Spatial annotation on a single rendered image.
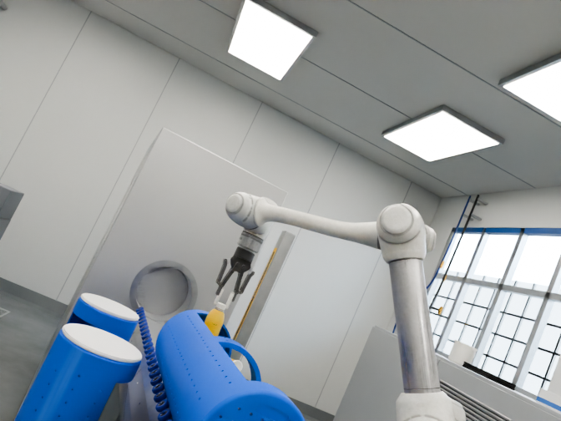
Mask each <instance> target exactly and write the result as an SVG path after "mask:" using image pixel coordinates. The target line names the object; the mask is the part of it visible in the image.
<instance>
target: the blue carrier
mask: <svg viewBox="0 0 561 421"><path fill-rule="evenodd" d="M208 314H209V313H208V312H206V311H202V310H188V311H184V312H181V313H178V314H177V315H175V316H173V317H172V318H170V319H169V320H168V321H167V322H166V323H165V324H164V325H163V327H162V328H161V330H160V332H159V335H158V337H157V340H156V344H155V355H156V358H157V362H158V365H159V370H160V374H161V378H162V380H163V384H164V389H165V392H166V396H167V399H168V402H169V408H170V411H171V414H172V418H173V420H174V421H305V420H304V418H303V416H302V414H301V411H300V410H299V409H298V408H297V407H296V406H295V405H294V403H293V402H292V401H291V400H290V399H289V398H288V397H287V396H286V394H284V393H283V392H282V391H281V390H279V389H278V388H277V387H275V386H273V385H271V384H268V383H263V382H261V376H260V370H259V368H258V365H257V363H256V361H255V359H254V358H253V357H252V356H251V355H250V354H249V353H248V351H247V350H246V349H245V348H244V347H243V346H242V345H240V344H239V343H238V342H236V341H235V340H232V339H231V338H230V334H229V332H228V330H227V328H226V327H225V325H224V324H223V326H222V328H221V329H220V333H219V336H214V335H213V334H212V333H211V331H210V330H209V328H207V326H206V325H205V319H206V317H207V315H208ZM232 349H234V350H236V351H237V352H239V353H241V354H243V355H244V356H245V358H246V359H247V361H248V364H249V365H250V374H251V380H250V381H247V380H246V379H245V377H244V376H243V375H242V373H241V372H240V370H239V369H238V368H237V367H236V366H235V364H234V363H233V361H232V360H231V359H230V356H231V351H232Z"/></svg>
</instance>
